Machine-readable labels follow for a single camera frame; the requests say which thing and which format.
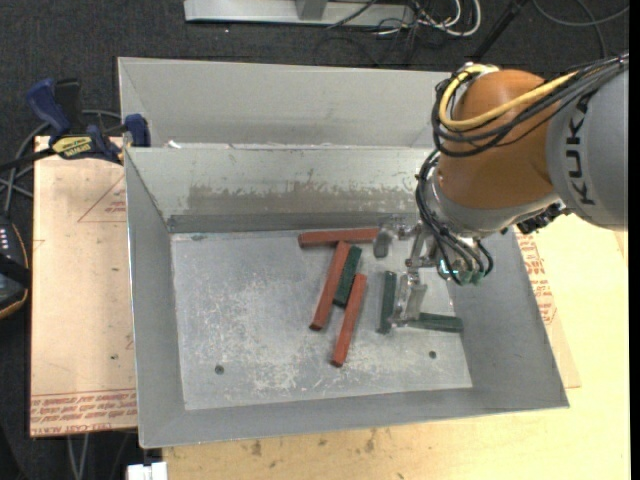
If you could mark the dark green flat block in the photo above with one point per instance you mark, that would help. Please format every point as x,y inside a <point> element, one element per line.
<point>440,322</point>
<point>348,275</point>
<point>387,300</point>

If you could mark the grey metal bin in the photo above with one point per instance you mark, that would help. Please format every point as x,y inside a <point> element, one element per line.
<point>250,328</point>

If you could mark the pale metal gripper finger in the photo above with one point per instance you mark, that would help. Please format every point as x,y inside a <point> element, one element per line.
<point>418,300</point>
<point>403,302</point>

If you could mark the red-brown flat block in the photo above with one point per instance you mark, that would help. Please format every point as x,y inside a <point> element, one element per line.
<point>330,288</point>
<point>350,320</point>
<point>335,238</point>

